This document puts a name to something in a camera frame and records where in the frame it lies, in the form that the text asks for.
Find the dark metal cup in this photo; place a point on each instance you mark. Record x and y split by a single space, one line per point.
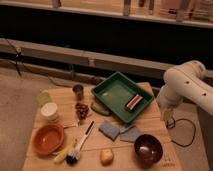
78 91

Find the brown grape bunch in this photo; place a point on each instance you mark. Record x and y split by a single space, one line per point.
82 111

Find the yellow banana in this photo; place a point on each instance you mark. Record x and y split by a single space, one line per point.
60 157

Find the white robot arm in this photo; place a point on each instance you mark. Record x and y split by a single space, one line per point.
186 81

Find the black white dish brush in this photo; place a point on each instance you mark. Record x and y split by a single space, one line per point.
74 154

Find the yellow potato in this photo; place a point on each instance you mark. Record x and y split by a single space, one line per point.
106 156

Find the white cup stack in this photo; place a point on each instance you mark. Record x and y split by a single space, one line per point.
50 111

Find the light green cup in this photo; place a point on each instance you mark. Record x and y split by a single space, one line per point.
43 98

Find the green cucumber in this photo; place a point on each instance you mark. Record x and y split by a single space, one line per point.
99 110

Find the grey blue cloth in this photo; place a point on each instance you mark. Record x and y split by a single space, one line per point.
129 133

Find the dark brown bowl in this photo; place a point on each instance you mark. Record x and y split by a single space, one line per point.
148 150

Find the green plastic tray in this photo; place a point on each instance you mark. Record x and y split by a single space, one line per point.
117 91

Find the orange bowl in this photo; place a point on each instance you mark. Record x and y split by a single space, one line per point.
48 138

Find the red white striped block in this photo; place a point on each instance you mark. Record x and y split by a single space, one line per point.
133 102

